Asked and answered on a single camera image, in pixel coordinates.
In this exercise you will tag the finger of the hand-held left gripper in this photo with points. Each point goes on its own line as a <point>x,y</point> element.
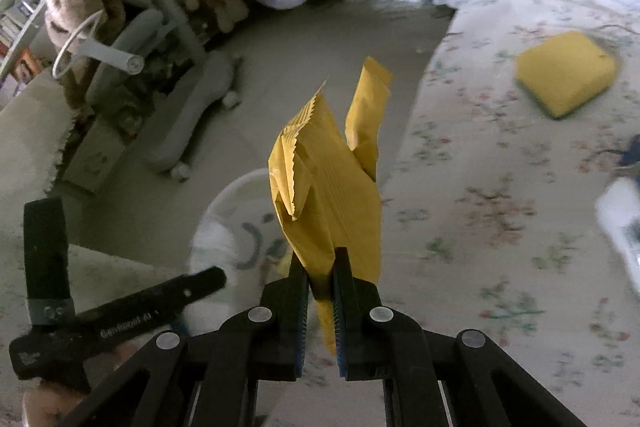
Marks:
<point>46,252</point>
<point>197,289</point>

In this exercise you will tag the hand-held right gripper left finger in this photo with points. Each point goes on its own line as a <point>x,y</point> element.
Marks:
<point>301,307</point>

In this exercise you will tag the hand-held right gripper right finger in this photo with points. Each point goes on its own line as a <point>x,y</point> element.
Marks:
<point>341,307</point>

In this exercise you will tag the white tissue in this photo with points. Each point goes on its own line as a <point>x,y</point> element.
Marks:
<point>215,239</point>

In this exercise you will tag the white translucent wastebasket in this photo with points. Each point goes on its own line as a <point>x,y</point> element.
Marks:
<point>250,207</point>

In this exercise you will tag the yellow snack wrapper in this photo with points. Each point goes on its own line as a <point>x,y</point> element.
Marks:
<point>330,207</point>

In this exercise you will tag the person's left hand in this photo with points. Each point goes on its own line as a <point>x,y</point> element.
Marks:
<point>47,407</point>

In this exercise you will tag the beige fringed blanket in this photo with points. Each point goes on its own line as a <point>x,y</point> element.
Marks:
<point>30,147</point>

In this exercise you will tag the beige storage box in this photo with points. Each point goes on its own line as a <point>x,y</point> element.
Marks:
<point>97,157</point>

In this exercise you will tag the floral bedsheet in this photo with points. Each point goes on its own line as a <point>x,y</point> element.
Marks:
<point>475,232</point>

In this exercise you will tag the grey wheeled chair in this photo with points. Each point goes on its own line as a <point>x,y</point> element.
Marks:
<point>200,107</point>

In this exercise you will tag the white bookshelf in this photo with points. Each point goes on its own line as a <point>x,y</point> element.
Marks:
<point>25,14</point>

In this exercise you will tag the white plastic bottle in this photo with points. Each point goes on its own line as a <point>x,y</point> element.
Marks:
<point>622,227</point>

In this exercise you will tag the yellow sponge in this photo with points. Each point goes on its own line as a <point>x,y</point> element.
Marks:
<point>565,72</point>

